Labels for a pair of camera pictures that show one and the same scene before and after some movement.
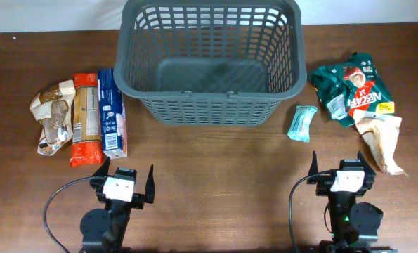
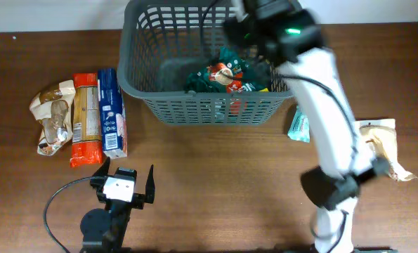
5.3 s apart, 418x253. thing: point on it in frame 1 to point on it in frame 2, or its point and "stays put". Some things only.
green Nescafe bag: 354,85 to 230,70
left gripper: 139,199 stays put
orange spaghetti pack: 87,146 stays put
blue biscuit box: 114,129 stays put
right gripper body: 324,185 to 249,30
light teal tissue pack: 300,127 stays put
